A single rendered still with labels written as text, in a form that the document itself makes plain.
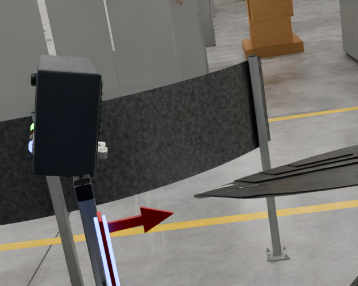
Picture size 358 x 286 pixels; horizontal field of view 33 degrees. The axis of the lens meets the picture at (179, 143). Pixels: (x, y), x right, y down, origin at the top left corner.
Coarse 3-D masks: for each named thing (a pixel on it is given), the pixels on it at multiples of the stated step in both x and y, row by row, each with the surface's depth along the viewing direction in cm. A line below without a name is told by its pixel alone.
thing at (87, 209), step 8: (80, 184) 104; (88, 200) 105; (80, 208) 105; (88, 208) 106; (96, 208) 105; (88, 216) 106; (96, 216) 106; (88, 224) 106; (88, 232) 106; (96, 232) 106; (88, 240) 106; (96, 240) 108; (88, 248) 107; (96, 248) 108; (96, 256) 107; (96, 264) 108; (96, 272) 108; (104, 272) 108; (96, 280) 108; (104, 280) 110
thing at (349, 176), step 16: (304, 160) 59; (320, 160) 56; (336, 160) 55; (352, 160) 54; (256, 176) 56; (272, 176) 53; (288, 176) 52; (304, 176) 51; (320, 176) 50; (336, 176) 50; (352, 176) 49; (208, 192) 52; (224, 192) 48; (240, 192) 46; (256, 192) 45; (272, 192) 45; (288, 192) 44; (304, 192) 45
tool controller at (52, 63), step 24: (48, 72) 103; (72, 72) 104; (96, 72) 106; (48, 96) 104; (72, 96) 105; (96, 96) 106; (48, 120) 105; (72, 120) 106; (96, 120) 107; (48, 144) 106; (72, 144) 107; (96, 144) 108; (48, 168) 107; (72, 168) 108
